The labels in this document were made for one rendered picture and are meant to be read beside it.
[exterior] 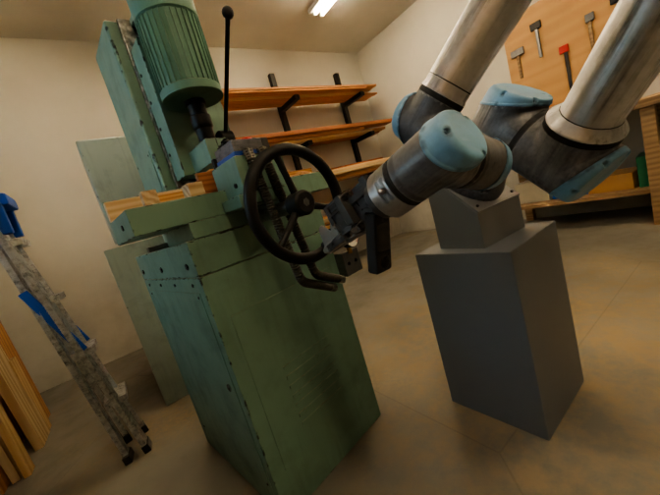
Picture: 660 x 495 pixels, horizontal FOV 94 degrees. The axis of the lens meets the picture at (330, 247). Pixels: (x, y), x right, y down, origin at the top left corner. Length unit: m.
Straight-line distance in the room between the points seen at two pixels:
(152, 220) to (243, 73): 3.43
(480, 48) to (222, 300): 0.73
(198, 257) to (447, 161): 0.59
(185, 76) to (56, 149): 2.53
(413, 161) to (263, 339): 0.62
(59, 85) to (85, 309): 1.88
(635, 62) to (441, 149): 0.40
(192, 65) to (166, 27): 0.11
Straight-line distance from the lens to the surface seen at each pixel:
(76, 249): 3.34
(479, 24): 0.64
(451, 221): 0.99
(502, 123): 0.91
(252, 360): 0.88
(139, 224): 0.78
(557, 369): 1.17
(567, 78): 3.75
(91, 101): 3.62
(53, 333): 1.60
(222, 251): 0.82
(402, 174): 0.48
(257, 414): 0.93
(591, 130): 0.82
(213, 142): 1.02
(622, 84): 0.79
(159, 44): 1.10
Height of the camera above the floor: 0.80
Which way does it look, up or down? 8 degrees down
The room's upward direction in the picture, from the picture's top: 16 degrees counter-clockwise
